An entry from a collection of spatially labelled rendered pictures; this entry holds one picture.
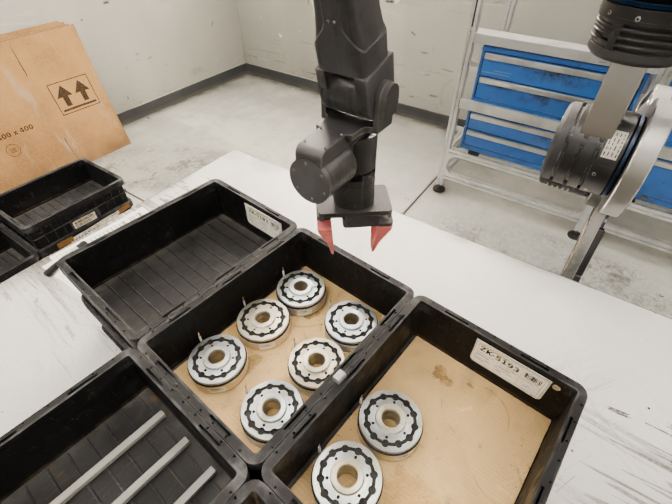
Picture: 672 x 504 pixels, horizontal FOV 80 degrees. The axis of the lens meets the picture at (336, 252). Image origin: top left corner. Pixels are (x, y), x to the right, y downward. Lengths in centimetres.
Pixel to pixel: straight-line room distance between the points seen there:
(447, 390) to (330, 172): 47
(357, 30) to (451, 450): 60
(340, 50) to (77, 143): 303
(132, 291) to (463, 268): 83
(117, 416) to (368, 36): 69
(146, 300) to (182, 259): 13
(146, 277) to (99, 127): 252
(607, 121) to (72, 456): 99
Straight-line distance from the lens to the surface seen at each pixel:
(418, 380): 76
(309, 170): 45
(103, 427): 81
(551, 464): 65
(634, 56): 75
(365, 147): 50
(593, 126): 79
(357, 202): 54
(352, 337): 76
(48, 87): 334
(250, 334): 79
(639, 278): 255
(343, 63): 45
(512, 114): 235
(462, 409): 76
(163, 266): 101
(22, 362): 116
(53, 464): 82
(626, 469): 98
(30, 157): 329
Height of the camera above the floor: 149
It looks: 43 degrees down
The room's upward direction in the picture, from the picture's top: straight up
